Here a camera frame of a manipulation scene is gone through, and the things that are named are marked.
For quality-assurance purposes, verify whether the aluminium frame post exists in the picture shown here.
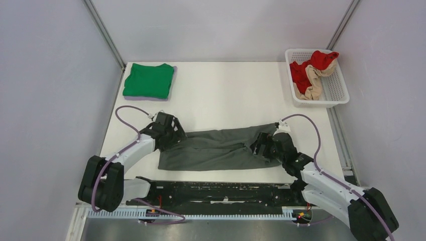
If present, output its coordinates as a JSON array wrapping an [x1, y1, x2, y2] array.
[[82, 0, 126, 71], [326, 0, 361, 50]]

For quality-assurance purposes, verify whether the left aluminium frame post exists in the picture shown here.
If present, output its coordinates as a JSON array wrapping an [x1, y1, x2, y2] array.
[[82, 0, 126, 71]]

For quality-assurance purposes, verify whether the red t shirt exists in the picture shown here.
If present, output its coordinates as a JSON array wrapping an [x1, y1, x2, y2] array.
[[289, 50, 340, 100]]

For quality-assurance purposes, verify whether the white plastic basket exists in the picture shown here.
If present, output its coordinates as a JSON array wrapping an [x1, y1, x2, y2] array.
[[285, 48, 350, 108]]

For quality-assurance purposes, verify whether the folded green t shirt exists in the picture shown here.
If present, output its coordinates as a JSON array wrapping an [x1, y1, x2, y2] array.
[[122, 63, 175, 100]]

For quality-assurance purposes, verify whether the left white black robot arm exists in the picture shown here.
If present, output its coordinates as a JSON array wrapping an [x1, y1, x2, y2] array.
[[78, 112, 186, 212]]

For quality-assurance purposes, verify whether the dark grey t shirt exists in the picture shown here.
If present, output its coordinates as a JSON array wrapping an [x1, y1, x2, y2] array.
[[158, 123, 280, 171]]

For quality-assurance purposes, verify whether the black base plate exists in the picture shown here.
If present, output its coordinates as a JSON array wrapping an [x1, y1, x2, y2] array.
[[142, 180, 308, 215]]

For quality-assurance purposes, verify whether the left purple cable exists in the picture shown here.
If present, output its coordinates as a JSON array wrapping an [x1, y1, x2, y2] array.
[[90, 105, 187, 226]]

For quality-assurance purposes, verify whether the white slotted cable duct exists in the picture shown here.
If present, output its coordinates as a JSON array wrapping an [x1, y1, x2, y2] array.
[[87, 207, 297, 221]]

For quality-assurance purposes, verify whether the beige t shirt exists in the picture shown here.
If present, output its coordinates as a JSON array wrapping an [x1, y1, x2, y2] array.
[[293, 58, 338, 100]]

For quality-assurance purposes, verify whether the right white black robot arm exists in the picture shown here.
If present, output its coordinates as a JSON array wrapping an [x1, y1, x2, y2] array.
[[250, 133, 399, 240]]

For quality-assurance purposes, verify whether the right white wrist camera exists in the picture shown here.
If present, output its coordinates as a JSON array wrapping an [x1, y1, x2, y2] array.
[[275, 120, 291, 133]]

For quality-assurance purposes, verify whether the aluminium front rail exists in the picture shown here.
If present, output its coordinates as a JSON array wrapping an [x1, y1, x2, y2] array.
[[75, 184, 377, 210]]

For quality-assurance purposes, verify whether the right aluminium frame post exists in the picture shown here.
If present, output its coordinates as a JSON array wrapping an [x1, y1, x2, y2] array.
[[326, 0, 361, 50]]

